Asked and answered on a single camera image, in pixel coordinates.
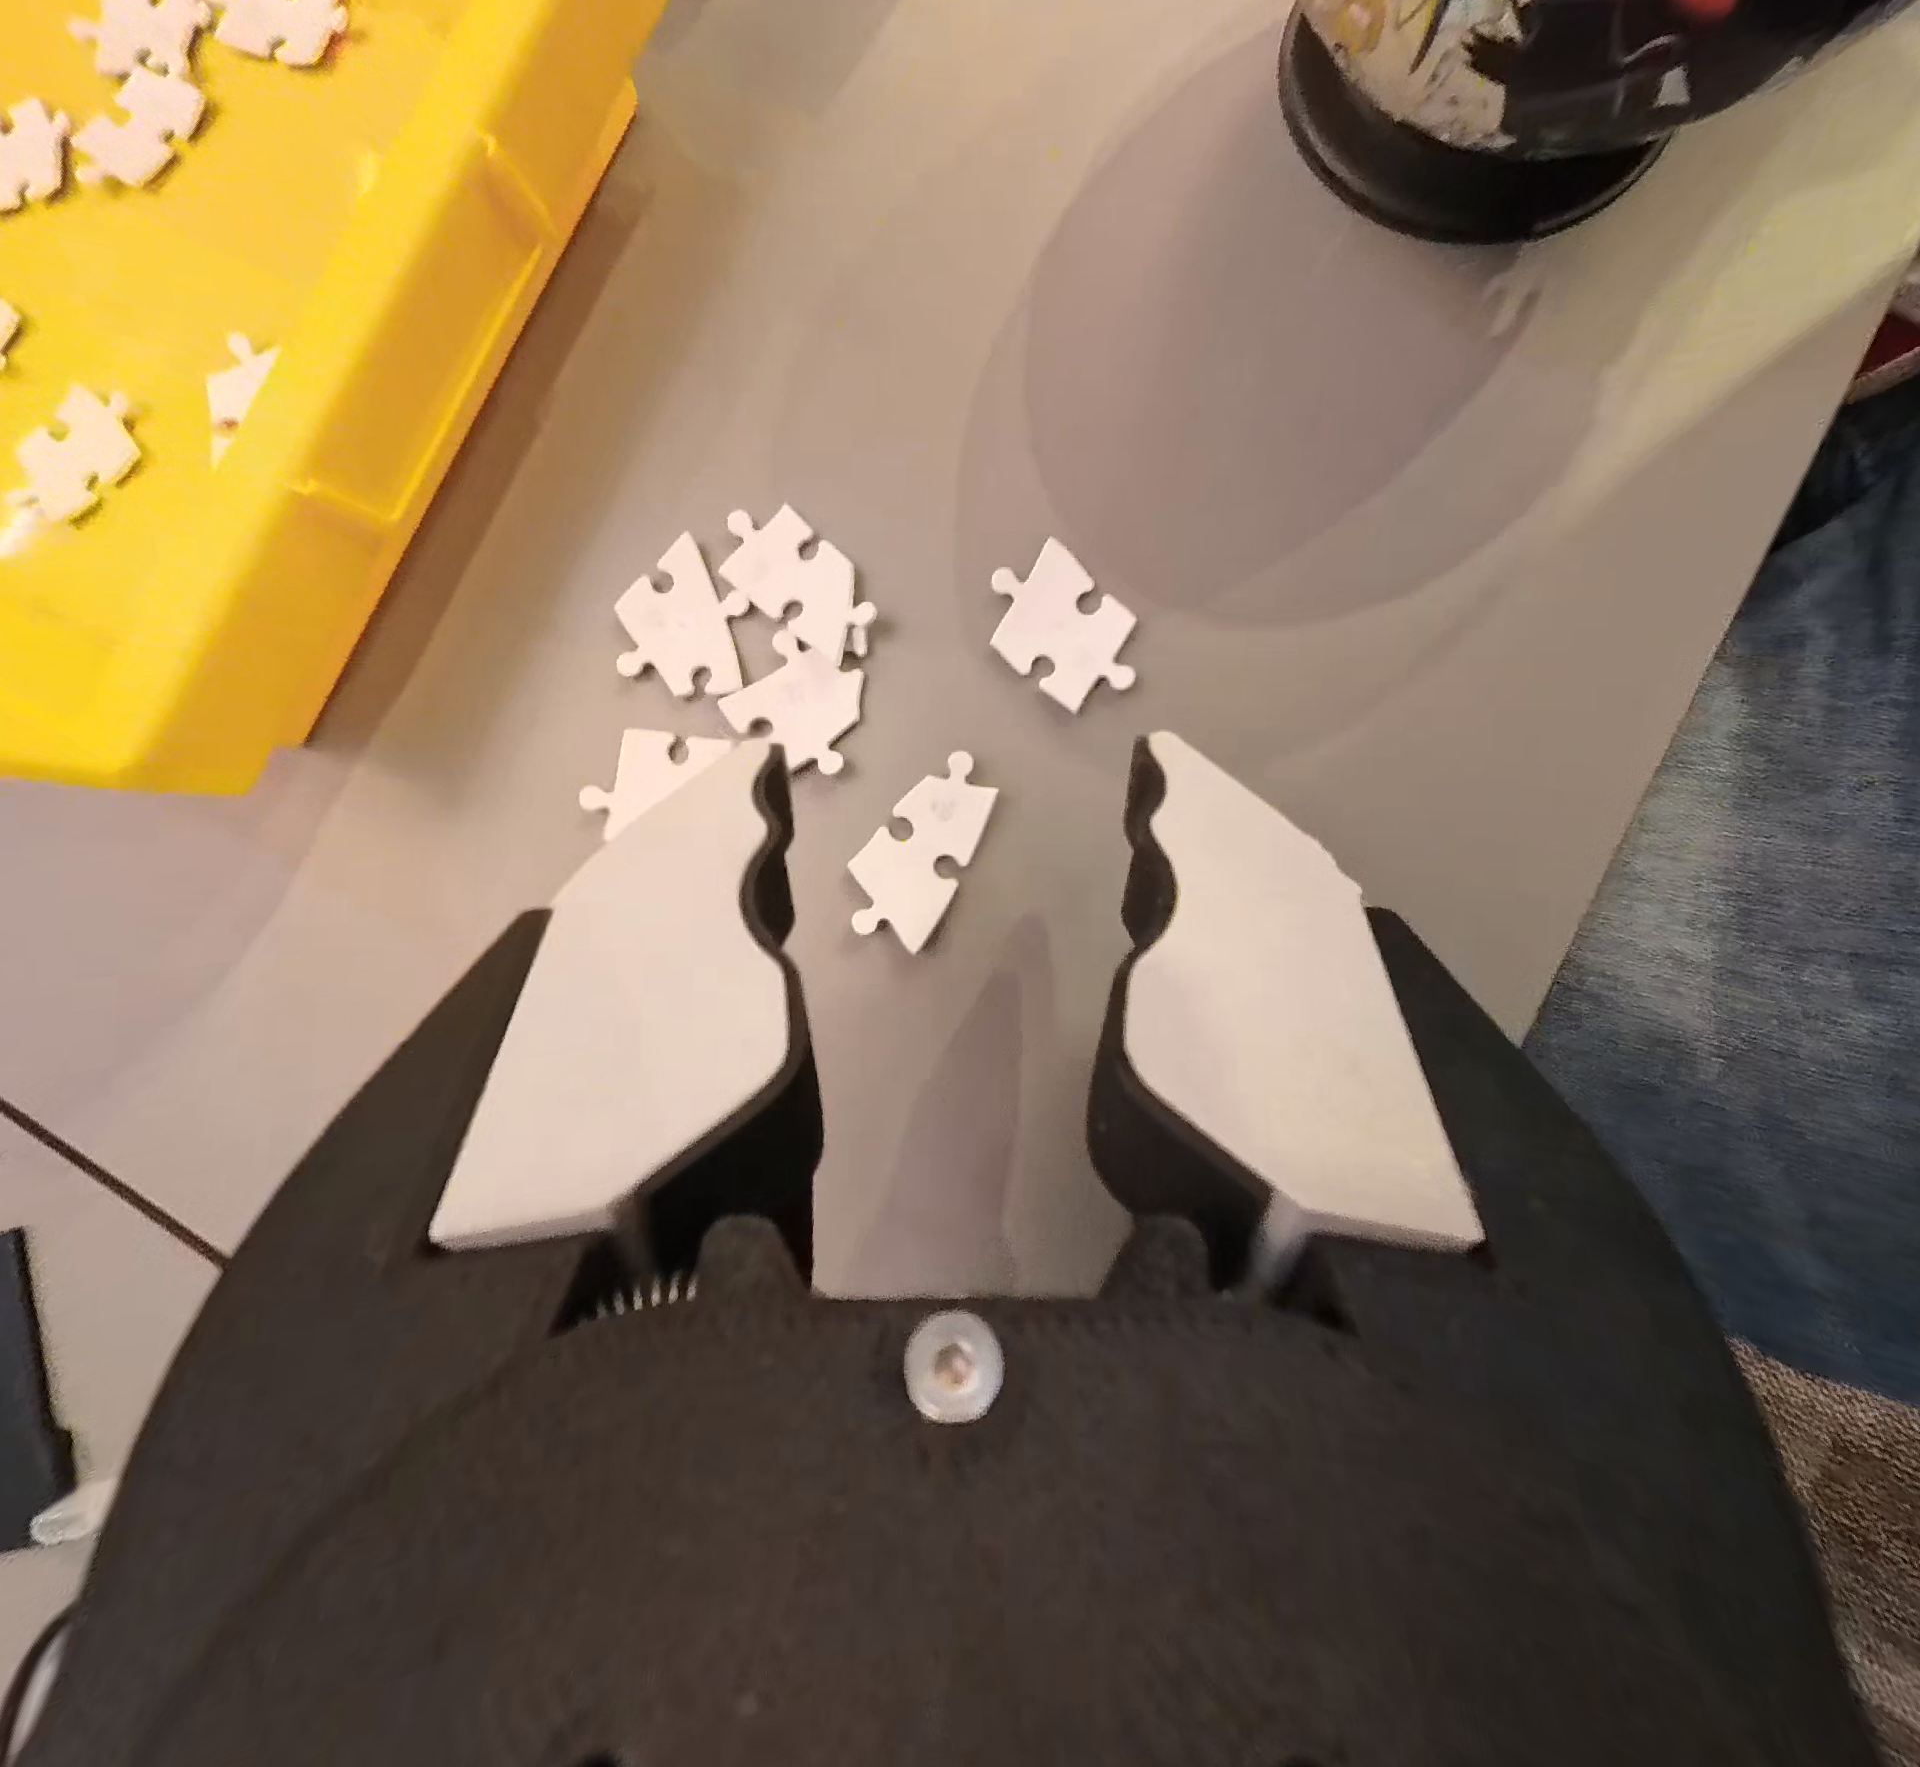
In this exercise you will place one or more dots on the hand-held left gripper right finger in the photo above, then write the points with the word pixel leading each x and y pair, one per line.
pixel 1290 1033

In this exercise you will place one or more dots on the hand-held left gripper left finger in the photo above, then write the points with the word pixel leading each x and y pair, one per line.
pixel 630 1033

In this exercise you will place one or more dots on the white jigsaw piece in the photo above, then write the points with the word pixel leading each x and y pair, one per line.
pixel 922 854

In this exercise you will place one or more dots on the group of white puzzle pieces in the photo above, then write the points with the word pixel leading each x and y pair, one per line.
pixel 681 620
pixel 151 20

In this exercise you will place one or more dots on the round black ball stand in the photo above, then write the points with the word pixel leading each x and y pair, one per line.
pixel 1426 186

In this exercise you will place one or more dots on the person's blue jeans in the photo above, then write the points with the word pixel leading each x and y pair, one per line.
pixel 1726 974

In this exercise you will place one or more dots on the yellow plastic bin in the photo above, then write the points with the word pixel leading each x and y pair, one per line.
pixel 375 297

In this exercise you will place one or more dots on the red white badge card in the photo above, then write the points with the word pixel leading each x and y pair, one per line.
pixel 1892 358

